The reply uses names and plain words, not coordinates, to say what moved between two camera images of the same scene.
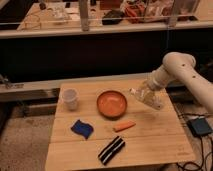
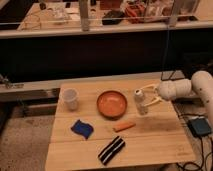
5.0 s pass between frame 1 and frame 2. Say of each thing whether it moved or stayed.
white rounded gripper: moved
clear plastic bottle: moved
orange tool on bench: stayed
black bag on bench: stayed
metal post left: stayed
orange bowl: stayed
